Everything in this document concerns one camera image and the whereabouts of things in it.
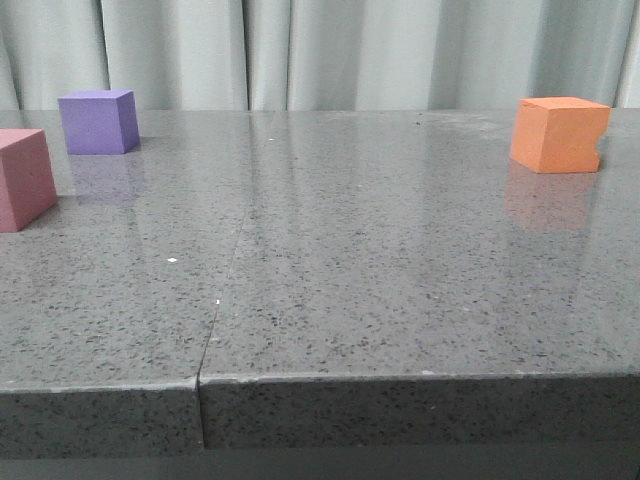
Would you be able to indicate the grey-green curtain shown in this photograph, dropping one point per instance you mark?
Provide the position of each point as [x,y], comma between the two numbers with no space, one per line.
[320,55]

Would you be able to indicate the pink foam cube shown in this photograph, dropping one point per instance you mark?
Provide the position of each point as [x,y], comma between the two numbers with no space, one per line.
[27,184]

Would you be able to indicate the orange foam cube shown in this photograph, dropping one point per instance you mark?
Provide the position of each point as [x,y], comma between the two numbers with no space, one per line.
[554,135]

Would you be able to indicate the purple foam cube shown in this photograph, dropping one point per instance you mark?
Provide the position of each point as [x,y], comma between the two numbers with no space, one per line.
[99,121]

